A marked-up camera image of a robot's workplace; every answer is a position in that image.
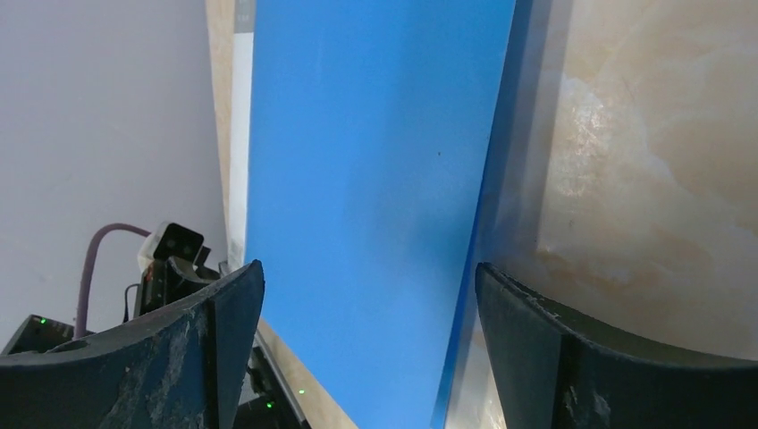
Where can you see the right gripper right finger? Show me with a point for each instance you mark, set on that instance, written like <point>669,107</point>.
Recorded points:
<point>555,367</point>

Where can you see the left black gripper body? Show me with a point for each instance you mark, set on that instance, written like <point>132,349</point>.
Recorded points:
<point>265,398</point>

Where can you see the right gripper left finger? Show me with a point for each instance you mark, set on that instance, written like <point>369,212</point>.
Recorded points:
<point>180,366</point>

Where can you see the blue file folder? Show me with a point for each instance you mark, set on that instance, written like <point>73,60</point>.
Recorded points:
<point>370,124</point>

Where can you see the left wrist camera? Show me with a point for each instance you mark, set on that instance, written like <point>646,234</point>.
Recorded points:
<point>170,240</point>

